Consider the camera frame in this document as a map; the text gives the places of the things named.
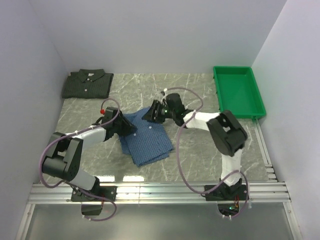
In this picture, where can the blue checked long sleeve shirt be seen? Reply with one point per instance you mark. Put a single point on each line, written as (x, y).
(149, 143)

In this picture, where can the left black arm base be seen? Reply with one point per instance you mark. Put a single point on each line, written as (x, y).
(92, 203)

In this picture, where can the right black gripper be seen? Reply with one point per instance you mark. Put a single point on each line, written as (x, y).
(151, 116)

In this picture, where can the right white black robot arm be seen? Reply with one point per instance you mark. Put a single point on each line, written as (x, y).
(227, 133)

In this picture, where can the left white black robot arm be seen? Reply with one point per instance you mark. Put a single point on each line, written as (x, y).
(62, 157)

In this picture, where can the green plastic tray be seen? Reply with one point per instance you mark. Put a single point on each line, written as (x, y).
(238, 92)

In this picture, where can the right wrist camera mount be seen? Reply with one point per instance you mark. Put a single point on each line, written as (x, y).
(164, 93)

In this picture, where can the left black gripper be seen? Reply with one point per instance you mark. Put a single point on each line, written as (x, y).
(127, 126)

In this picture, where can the aluminium mounting rail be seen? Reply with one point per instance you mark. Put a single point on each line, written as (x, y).
(159, 193)

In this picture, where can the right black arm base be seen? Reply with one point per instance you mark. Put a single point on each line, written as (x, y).
(229, 198)

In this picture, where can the dark green folded shirt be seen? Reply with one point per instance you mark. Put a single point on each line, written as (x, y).
(88, 84)

